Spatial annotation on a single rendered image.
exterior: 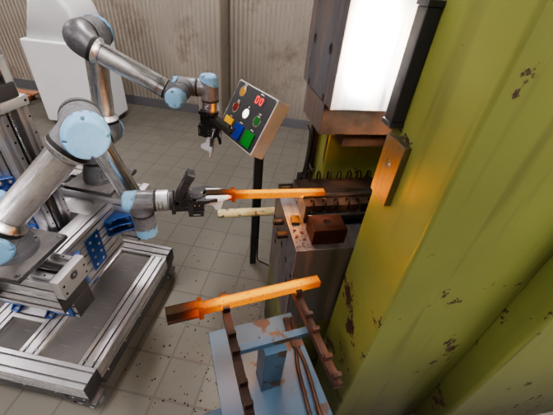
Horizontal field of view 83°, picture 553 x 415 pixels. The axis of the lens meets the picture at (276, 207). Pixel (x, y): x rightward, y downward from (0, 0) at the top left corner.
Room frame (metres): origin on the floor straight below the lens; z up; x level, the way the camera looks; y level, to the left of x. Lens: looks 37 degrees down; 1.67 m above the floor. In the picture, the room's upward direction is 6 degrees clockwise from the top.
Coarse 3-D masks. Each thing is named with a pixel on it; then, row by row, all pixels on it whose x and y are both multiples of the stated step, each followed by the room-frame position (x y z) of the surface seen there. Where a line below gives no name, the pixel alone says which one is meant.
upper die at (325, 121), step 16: (304, 112) 1.08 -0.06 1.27; (320, 112) 0.93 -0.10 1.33; (336, 112) 0.92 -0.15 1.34; (352, 112) 0.93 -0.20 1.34; (368, 112) 0.94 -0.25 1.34; (384, 112) 0.96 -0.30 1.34; (320, 128) 0.91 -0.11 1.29; (336, 128) 0.92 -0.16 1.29; (352, 128) 0.94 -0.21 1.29; (368, 128) 0.95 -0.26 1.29; (384, 128) 0.96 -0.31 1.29
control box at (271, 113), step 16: (240, 80) 1.65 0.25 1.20; (240, 96) 1.58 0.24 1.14; (256, 96) 1.50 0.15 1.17; (240, 112) 1.51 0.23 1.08; (256, 112) 1.44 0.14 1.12; (272, 112) 1.37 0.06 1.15; (256, 128) 1.38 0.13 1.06; (272, 128) 1.38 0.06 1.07; (240, 144) 1.38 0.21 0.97; (256, 144) 1.32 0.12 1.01
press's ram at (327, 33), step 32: (320, 0) 1.08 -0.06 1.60; (352, 0) 0.86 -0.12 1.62; (384, 0) 0.88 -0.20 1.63; (416, 0) 0.90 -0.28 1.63; (320, 32) 1.04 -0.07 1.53; (352, 32) 0.87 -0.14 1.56; (384, 32) 0.89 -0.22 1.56; (320, 64) 1.00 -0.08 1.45; (352, 64) 0.87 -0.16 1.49; (384, 64) 0.89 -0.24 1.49; (320, 96) 0.95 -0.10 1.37; (352, 96) 0.88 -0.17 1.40; (384, 96) 0.90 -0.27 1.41
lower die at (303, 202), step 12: (300, 180) 1.10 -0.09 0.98; (312, 180) 1.11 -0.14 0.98; (324, 180) 1.12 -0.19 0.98; (336, 180) 1.13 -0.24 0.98; (348, 180) 1.14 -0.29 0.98; (360, 180) 1.15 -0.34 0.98; (372, 180) 1.16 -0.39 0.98; (300, 204) 0.97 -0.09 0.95; (312, 204) 0.92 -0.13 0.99; (324, 204) 0.93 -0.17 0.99; (336, 204) 0.94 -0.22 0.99
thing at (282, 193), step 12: (216, 192) 0.90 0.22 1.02; (228, 192) 0.91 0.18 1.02; (240, 192) 0.93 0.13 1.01; (252, 192) 0.93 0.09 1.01; (264, 192) 0.94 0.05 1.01; (276, 192) 0.95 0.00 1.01; (288, 192) 0.96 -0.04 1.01; (300, 192) 0.97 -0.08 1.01; (312, 192) 0.98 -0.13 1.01; (324, 192) 0.99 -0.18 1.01
